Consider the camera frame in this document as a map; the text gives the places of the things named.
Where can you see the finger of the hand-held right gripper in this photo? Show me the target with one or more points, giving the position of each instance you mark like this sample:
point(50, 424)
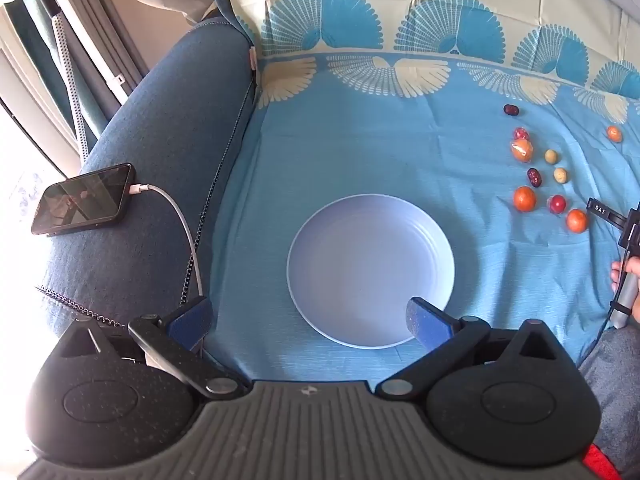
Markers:
point(602, 210)

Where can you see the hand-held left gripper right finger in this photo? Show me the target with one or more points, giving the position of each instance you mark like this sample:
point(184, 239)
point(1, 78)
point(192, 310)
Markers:
point(425, 321)

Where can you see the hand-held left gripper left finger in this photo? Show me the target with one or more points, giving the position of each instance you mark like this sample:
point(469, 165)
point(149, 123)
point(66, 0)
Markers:
point(187, 322)

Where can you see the mandarin orange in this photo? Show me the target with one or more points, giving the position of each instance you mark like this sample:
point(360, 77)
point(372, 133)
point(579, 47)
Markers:
point(577, 221)
point(525, 198)
point(614, 134)

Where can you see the beige longan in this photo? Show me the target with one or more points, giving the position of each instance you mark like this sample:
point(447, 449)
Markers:
point(551, 156)
point(561, 175)

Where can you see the dark red date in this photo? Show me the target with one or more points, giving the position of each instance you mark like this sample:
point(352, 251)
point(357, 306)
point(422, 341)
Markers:
point(534, 178)
point(511, 110)

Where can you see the pale blue round plate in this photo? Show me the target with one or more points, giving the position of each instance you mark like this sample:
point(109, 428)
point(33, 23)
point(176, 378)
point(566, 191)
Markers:
point(370, 265)

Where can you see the plastic-wrapped orange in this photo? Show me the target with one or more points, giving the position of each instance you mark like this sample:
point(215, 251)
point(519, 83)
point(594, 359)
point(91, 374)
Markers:
point(521, 150)

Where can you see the person's right hand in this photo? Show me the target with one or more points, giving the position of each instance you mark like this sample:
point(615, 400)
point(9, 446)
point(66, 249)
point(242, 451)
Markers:
point(633, 266)

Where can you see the plastic-wrapped cherry tomato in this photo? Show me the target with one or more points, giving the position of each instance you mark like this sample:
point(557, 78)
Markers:
point(557, 204)

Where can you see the red wrapped candy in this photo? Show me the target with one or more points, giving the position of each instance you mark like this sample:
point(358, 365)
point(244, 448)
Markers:
point(522, 133)

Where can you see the grey trousers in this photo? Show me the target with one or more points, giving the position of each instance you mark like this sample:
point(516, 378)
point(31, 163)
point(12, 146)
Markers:
point(612, 380)

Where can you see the black smartphone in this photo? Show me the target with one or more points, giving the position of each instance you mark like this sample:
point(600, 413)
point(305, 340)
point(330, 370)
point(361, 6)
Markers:
point(82, 199)

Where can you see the blue fan-print cloth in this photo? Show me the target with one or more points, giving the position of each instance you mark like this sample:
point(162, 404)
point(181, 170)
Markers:
point(375, 135)

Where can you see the red cloth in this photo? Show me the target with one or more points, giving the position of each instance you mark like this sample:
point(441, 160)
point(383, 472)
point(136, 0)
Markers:
point(600, 462)

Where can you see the white cloth clip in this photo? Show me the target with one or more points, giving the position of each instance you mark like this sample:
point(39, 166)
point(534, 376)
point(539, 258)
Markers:
point(253, 59)

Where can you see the teal curtain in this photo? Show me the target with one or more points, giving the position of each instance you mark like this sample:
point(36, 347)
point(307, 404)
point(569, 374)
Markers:
point(45, 50)

